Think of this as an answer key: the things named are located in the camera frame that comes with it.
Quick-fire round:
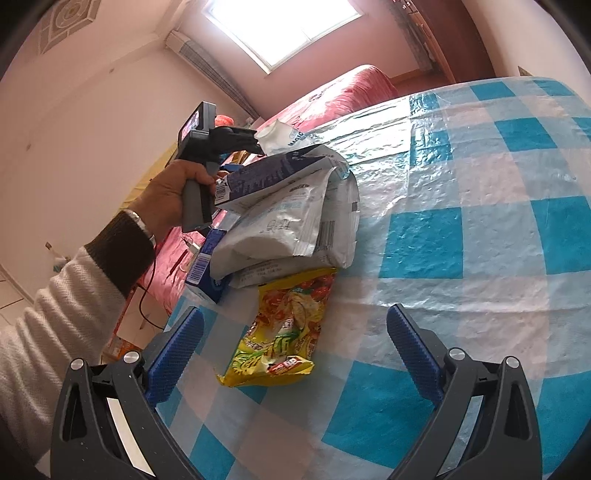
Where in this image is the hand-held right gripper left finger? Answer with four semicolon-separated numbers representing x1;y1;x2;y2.
50;305;205;480

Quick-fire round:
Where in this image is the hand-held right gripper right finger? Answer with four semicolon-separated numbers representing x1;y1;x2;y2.
386;303;543;480

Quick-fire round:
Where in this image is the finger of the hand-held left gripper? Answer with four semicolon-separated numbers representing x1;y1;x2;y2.
210;126;267;156

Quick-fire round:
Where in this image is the dark blue white packet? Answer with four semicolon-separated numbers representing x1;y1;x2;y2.
215;144;349;213

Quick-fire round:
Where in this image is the yellow noodle packet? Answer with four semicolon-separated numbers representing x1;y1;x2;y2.
217;267;339;388

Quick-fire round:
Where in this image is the person's left forearm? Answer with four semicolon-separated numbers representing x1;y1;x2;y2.
0;210;158;462

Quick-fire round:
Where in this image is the person's left hand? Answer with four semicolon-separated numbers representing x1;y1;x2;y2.
124;159;229;241

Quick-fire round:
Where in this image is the white plastic pouch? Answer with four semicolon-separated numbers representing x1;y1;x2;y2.
255;119;319;155

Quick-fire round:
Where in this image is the cardboard box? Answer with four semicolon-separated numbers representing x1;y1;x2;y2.
107;286;163;365

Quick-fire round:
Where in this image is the blue carton box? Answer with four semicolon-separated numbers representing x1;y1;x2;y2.
185;226;232;304

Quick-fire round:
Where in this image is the silver wristwatch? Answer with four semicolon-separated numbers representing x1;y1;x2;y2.
121;209;158;245

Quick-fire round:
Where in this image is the white plastic packet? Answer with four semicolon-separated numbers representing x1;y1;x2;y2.
210;178;333;280

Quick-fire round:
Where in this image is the bed with pink sheet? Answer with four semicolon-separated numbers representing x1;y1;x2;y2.
134;65;400;319

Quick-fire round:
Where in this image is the window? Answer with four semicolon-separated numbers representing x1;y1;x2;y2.
203;0;363;75

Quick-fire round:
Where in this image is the silver printed barcode packet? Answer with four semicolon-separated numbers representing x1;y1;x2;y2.
228;171;361;289

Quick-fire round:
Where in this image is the blue checkered tablecloth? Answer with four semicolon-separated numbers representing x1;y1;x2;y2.
157;76;591;480

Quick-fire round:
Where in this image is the patterned curtain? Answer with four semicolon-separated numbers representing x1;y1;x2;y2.
388;0;439;72

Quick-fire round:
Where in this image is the brown wooden wardrobe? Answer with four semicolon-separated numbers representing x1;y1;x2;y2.
411;0;497;86

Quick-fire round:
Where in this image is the black cable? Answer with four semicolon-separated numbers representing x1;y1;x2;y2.
137;249;163;330

